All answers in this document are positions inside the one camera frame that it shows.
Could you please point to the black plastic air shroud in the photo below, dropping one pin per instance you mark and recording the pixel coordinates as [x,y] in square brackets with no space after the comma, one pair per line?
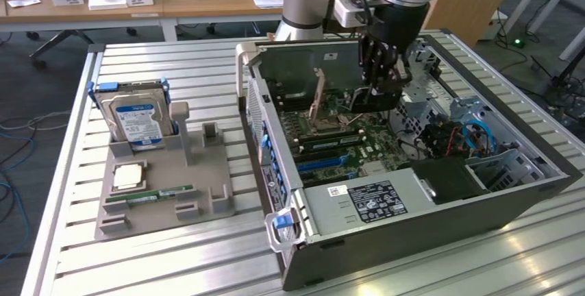
[446,179]

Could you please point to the metal CPU socket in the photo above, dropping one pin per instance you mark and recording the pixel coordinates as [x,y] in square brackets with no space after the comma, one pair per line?
[330,124]

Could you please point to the wooden desk white frame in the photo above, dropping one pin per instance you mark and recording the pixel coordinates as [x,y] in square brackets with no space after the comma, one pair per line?
[69,15]
[215,5]

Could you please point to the grey open PC case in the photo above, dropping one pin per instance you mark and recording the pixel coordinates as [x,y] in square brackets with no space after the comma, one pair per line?
[411,241]

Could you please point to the wooden cabinet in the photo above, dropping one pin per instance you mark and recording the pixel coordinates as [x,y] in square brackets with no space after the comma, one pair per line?
[475,1]

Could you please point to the white card with red print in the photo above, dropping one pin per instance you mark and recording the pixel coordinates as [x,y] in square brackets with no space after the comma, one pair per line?
[23,2]

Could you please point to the hard disk in blue caddy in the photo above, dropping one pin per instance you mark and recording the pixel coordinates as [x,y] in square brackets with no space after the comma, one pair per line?
[133,121]

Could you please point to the grey plastic parts rack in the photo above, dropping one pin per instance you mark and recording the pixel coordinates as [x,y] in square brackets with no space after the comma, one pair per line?
[160,220]

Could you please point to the tall perforated metal disk bay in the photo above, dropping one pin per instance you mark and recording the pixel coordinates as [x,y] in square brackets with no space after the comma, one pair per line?
[420,111]

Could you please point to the silver CPU chip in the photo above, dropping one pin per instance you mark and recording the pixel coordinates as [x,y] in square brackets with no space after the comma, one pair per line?
[127,176]

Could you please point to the green graphics card black shroud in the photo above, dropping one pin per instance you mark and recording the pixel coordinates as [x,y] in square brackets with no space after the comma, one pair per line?
[379,102]

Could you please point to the green RAM stick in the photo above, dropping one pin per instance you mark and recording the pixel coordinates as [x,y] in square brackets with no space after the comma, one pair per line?
[151,196]

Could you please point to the low metal disk bay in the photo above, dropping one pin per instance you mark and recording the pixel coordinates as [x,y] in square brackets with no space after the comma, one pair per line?
[514,169]

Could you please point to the power strip with green light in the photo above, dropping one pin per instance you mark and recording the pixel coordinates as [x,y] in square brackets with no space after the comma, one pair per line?
[518,42]

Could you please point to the white table frame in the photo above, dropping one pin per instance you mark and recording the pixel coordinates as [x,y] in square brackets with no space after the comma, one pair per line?
[554,8]

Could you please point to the blue expansion slot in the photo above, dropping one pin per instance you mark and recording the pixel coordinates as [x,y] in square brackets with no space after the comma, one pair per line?
[320,164]

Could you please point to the flat white box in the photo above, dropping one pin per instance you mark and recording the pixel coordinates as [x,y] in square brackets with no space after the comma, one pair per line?
[107,5]

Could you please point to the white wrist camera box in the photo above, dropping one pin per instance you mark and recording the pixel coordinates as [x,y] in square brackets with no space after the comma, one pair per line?
[350,11]

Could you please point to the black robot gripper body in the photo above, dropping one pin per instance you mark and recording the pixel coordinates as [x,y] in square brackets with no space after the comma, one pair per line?
[398,25]

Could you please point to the green motherboard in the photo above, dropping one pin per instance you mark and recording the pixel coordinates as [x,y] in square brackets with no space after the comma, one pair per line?
[379,145]

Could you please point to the black RAM stick with label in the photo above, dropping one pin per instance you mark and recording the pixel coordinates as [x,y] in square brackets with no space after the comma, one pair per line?
[330,142]

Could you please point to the grey power supply with label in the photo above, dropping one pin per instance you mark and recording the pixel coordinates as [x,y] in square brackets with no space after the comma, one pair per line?
[330,213]

